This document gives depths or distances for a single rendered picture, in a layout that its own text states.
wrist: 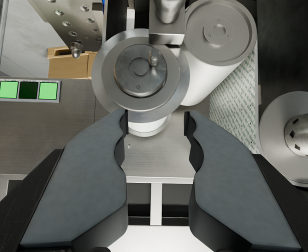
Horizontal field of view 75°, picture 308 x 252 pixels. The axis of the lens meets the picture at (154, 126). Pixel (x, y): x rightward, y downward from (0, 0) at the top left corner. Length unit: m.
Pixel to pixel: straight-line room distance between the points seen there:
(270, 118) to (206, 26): 0.17
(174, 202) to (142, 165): 0.18
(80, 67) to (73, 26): 2.20
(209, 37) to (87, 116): 0.44
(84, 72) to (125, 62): 2.49
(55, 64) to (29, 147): 2.42
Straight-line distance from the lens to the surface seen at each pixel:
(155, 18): 0.32
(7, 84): 0.78
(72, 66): 2.91
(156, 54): 0.27
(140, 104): 0.29
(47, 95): 0.71
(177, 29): 0.31
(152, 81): 0.29
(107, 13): 0.38
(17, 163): 0.73
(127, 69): 0.29
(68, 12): 0.60
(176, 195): 0.72
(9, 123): 0.75
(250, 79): 0.37
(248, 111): 0.36
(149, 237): 0.67
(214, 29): 0.37
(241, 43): 0.37
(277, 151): 0.36
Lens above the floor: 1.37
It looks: 8 degrees down
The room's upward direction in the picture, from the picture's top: 179 degrees counter-clockwise
